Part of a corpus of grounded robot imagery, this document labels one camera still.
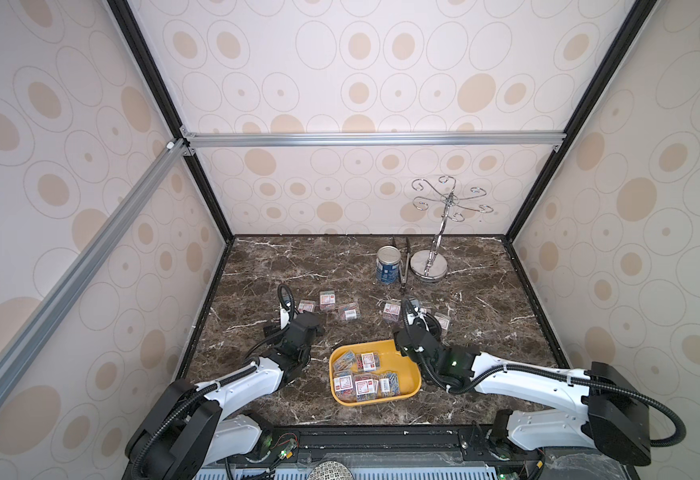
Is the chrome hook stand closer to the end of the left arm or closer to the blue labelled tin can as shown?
the blue labelled tin can

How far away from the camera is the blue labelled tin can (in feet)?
3.34

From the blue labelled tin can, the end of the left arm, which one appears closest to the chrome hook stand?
the blue labelled tin can
